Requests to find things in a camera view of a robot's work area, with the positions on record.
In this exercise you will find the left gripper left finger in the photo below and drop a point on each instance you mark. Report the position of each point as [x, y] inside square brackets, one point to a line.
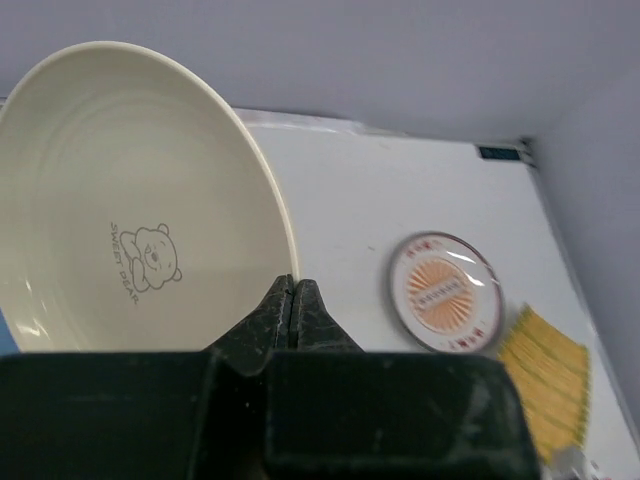
[246, 347]

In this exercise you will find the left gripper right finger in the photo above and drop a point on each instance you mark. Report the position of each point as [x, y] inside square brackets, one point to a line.
[313, 328]

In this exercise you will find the orange sunburst patterned plate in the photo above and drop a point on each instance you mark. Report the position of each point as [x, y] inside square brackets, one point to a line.
[445, 293]

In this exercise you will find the cream bear plate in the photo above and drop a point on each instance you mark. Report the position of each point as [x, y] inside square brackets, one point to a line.
[137, 210]

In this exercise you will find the rectangular yellow bamboo tray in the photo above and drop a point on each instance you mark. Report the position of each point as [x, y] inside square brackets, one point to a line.
[552, 374]

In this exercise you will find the right blue table label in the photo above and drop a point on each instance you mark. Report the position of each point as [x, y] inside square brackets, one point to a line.
[498, 153]

